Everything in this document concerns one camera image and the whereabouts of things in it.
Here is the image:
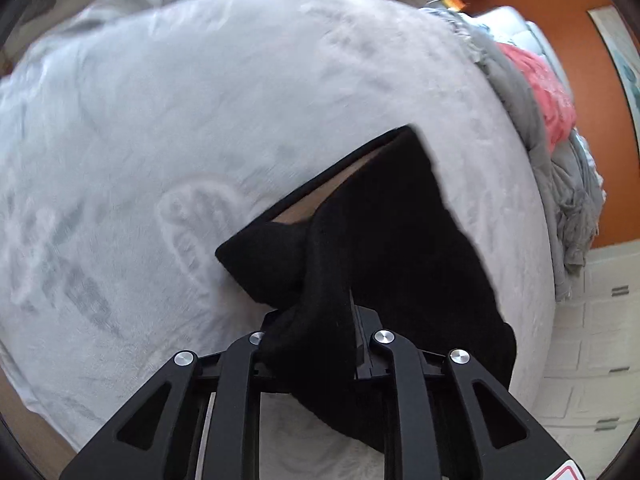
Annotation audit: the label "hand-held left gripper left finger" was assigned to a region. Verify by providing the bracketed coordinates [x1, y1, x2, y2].
[59, 309, 296, 480]

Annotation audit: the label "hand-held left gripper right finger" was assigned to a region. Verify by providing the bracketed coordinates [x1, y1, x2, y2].
[350, 290, 587, 480]

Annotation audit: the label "black pants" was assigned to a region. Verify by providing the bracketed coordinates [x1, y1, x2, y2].
[215, 125, 517, 456]

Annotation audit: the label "white drawer cabinet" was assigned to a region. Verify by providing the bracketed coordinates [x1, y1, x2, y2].
[537, 240, 640, 433]

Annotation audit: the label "white fluffy blanket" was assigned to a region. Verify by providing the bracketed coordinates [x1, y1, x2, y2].
[0, 0, 558, 480]

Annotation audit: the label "grey clothes pile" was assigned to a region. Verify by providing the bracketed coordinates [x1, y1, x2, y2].
[420, 5, 608, 303]

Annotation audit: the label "pink cloth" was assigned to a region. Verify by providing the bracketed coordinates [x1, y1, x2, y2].
[497, 42, 578, 156]

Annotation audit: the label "white pillow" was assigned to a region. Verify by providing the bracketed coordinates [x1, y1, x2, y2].
[475, 6, 573, 106]

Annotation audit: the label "wall picture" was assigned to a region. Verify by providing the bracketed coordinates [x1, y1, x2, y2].
[586, 5, 640, 126]

